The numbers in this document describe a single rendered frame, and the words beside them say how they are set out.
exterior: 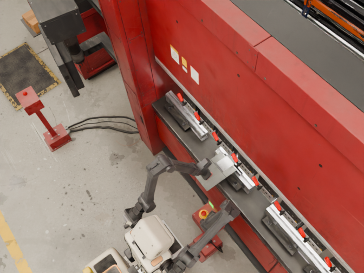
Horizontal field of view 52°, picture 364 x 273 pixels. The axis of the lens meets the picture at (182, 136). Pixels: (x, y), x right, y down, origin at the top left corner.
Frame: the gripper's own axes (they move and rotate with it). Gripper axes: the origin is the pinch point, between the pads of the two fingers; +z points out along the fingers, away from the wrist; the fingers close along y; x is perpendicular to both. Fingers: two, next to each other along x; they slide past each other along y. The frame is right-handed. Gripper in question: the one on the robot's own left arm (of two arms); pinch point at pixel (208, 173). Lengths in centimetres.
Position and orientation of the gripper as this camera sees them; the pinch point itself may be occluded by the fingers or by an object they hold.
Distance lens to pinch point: 264.5
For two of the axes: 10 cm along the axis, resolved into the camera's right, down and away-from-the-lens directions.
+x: -6.9, 7.0, 2.0
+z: 4.3, 1.7, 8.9
